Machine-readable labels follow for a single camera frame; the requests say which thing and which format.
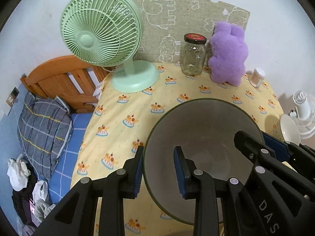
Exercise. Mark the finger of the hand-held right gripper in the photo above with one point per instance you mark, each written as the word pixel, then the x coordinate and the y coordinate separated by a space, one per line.
pixel 275 145
pixel 270 189

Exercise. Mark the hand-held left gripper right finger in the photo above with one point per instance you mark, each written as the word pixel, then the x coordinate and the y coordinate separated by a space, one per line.
pixel 178 174

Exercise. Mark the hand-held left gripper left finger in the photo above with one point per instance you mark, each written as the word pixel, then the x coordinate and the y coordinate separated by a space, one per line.
pixel 137 174

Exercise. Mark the white floral bowl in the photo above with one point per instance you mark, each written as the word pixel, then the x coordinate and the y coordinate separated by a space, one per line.
pixel 289 127
pixel 209 127

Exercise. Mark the white desk fan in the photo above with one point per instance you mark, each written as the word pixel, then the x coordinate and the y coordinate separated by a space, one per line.
pixel 304 110

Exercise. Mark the yellow cake-print tablecloth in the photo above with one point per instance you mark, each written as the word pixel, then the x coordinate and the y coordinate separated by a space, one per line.
pixel 137 108

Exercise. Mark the cotton swab container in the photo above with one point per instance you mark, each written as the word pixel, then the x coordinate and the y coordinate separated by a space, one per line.
pixel 258 76

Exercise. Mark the blue checked bed sheet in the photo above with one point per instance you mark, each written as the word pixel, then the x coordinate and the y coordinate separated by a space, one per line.
pixel 76 137

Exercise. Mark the purple plush toy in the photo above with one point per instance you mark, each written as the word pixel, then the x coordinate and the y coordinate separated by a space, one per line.
pixel 228 54

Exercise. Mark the grey plaid pillow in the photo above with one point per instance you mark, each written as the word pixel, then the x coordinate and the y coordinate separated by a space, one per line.
pixel 41 127

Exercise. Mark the glass jar with dark lid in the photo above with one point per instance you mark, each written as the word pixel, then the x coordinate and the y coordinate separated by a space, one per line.
pixel 193 59

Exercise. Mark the dark clothes pile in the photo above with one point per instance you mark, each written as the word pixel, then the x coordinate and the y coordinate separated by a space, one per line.
pixel 22 201

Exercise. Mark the wooden headboard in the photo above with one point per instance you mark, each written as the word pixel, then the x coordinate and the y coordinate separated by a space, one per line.
pixel 54 78

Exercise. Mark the green desk fan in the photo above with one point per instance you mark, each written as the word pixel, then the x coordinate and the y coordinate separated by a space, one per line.
pixel 98 29

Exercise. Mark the wall socket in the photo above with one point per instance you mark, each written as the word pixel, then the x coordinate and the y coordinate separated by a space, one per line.
pixel 10 101

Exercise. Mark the grey-green printed wall fabric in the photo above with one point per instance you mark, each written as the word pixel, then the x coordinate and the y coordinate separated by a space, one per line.
pixel 172 24

